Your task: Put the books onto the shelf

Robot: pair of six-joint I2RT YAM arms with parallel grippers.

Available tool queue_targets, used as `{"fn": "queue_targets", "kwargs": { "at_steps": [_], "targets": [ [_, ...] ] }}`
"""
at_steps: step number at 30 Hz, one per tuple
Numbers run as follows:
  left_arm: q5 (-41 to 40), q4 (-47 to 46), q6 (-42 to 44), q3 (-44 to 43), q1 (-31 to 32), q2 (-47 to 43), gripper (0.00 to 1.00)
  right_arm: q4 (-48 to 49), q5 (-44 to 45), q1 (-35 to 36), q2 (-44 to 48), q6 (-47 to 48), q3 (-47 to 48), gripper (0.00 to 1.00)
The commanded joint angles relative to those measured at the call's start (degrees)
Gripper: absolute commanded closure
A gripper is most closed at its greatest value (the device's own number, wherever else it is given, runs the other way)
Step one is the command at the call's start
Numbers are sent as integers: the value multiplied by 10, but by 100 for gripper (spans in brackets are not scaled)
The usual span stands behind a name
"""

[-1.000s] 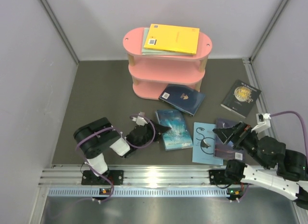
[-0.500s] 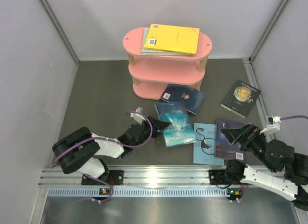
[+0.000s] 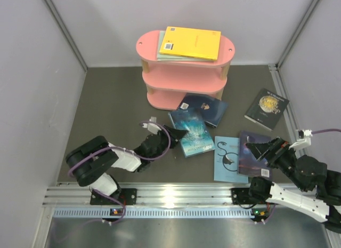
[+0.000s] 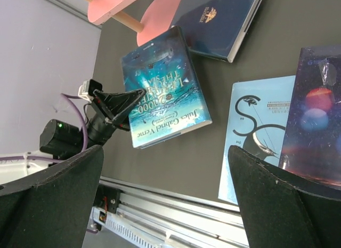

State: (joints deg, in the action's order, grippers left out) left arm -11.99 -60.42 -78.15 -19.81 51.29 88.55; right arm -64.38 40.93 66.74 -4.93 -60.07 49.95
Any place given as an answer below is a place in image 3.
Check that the grey-green book with black circle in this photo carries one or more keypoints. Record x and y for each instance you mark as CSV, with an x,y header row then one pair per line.
x,y
166,57

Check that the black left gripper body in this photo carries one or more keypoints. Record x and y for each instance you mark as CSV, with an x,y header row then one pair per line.
x,y
164,142

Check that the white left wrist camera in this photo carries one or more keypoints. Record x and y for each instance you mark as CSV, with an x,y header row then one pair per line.
x,y
151,125

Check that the teal ocean cover book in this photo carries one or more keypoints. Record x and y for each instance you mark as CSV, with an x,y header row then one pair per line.
x,y
197,139

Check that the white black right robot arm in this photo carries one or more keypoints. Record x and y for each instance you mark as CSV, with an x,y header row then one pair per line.
x,y
305,172

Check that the aluminium mounting rail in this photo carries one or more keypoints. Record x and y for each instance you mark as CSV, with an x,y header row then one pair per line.
x,y
166,195

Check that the perforated grey cable duct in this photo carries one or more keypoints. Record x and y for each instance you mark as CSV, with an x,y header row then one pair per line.
x,y
153,213

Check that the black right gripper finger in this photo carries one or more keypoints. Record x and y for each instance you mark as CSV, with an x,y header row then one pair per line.
x,y
266,156
261,150

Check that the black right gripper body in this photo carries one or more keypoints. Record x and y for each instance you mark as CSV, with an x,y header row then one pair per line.
x,y
283,157

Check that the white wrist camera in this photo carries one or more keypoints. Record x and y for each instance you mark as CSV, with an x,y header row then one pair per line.
x,y
303,137
151,125

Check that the pink three-tier shelf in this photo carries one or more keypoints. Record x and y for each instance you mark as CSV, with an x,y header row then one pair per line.
x,y
167,82

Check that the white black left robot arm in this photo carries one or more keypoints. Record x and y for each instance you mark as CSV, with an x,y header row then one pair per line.
x,y
89,163

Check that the light blue thin book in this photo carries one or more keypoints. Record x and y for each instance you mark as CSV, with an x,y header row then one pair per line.
x,y
226,158

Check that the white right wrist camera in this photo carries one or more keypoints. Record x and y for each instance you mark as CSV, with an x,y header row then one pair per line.
x,y
303,137

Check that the yellow book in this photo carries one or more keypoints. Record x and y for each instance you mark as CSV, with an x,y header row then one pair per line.
x,y
190,42

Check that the dark navy hardcover book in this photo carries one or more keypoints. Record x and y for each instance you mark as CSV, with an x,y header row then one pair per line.
x,y
211,109

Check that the black book with gold moon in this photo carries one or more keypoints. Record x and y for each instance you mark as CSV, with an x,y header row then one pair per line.
x,y
267,109

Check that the purple blue cover book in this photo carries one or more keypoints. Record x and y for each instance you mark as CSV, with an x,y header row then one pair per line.
x,y
247,162

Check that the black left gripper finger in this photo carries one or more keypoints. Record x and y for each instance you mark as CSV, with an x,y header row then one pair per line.
x,y
176,135
169,129

